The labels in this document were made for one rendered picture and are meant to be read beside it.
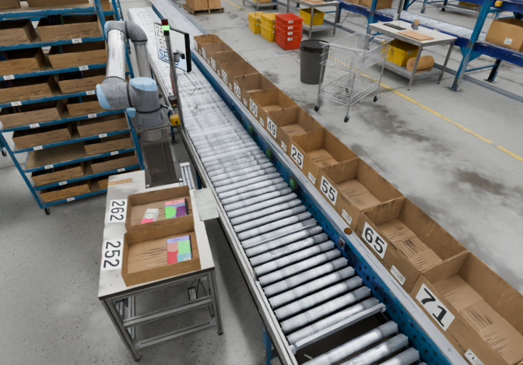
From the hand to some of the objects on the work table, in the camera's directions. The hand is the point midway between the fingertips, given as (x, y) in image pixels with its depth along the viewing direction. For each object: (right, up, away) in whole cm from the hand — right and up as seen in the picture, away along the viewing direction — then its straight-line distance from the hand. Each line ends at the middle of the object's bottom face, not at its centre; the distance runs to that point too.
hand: (171, 108), depth 274 cm
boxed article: (+9, -84, -77) cm, 114 cm away
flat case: (+24, -79, -73) cm, 111 cm away
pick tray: (+15, -82, -74) cm, 111 cm away
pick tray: (+24, -101, -98) cm, 143 cm away
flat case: (+32, -98, -96) cm, 141 cm away
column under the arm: (+6, -56, -40) cm, 69 cm away
